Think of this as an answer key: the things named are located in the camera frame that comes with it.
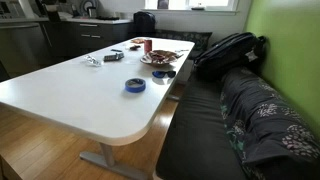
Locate dark floral bench cushion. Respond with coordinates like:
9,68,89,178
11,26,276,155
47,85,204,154
219,66,320,180

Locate black pens in bag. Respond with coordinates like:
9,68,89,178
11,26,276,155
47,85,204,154
83,54,104,68

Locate dark floral back cushion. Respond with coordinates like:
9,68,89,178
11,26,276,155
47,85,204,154
154,29,213,61

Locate brown snack bag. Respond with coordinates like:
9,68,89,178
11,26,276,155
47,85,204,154
139,49,181,67

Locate blue sunglasses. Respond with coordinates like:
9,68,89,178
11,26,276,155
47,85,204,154
152,69,177,80

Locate red wrapper in bowl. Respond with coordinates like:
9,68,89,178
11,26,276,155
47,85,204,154
152,52,167,61

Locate orange snack packet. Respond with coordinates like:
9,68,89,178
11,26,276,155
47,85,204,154
130,37,146,45

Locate stainless steel dishwasher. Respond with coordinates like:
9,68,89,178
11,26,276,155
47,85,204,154
0,22,52,78

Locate white framed window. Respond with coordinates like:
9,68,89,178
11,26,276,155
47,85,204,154
144,0,240,14

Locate dark bench seat pad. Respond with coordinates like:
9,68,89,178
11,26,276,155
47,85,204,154
155,71,248,180

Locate black bag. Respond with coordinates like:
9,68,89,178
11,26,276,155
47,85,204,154
133,11,157,35

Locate white countertop appliance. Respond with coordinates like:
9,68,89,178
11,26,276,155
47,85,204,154
0,0,36,20

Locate red soda can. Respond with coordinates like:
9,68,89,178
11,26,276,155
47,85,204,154
143,38,153,54

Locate black backpack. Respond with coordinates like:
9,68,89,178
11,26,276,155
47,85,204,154
193,31,268,81

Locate grey calculator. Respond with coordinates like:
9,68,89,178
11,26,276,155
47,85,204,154
103,52,125,63

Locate grey table leg frame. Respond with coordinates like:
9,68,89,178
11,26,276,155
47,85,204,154
79,94,181,180

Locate small object on windowsill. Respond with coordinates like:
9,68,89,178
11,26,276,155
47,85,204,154
191,3,206,11

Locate steel kettle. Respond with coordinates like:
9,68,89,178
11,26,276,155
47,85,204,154
87,6,98,19

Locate dark kitchen drawer cabinet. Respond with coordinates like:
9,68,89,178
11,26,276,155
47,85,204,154
43,19,135,58

